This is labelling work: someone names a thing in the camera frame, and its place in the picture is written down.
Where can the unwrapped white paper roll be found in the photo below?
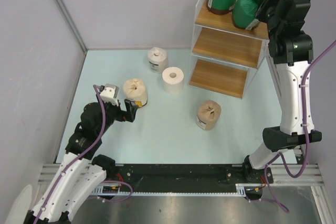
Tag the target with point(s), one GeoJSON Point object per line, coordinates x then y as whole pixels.
{"type": "Point", "coordinates": [173, 80]}

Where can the white wire wooden shelf rack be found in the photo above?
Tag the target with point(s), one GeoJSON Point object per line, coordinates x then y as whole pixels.
{"type": "Point", "coordinates": [224, 58]}

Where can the brown wrapped paper roll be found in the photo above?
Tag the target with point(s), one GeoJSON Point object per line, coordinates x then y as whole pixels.
{"type": "Point", "coordinates": [208, 114]}

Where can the white wrapped paper roll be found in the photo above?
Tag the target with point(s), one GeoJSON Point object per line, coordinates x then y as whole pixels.
{"type": "Point", "coordinates": [158, 59]}

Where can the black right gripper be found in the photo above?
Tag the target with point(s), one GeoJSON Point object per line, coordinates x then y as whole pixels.
{"type": "Point", "coordinates": [269, 0]}

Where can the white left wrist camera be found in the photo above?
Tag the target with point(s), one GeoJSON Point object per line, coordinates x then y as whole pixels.
{"type": "Point", "coordinates": [108, 93]}

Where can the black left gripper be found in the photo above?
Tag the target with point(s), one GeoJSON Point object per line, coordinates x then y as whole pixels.
{"type": "Point", "coordinates": [129, 115]}

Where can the white slotted cable duct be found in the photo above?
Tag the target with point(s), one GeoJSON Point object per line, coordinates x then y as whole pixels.
{"type": "Point", "coordinates": [230, 190]}

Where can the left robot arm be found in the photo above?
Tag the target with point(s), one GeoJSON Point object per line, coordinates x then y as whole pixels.
{"type": "Point", "coordinates": [80, 171]}

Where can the cream cartoon roll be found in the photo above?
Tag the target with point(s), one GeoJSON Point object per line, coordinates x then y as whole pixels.
{"type": "Point", "coordinates": [135, 90]}

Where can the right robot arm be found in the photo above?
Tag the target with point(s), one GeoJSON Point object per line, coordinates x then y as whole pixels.
{"type": "Point", "coordinates": [290, 61]}

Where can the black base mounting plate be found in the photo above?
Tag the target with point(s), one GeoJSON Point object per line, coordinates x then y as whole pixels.
{"type": "Point", "coordinates": [149, 176]}

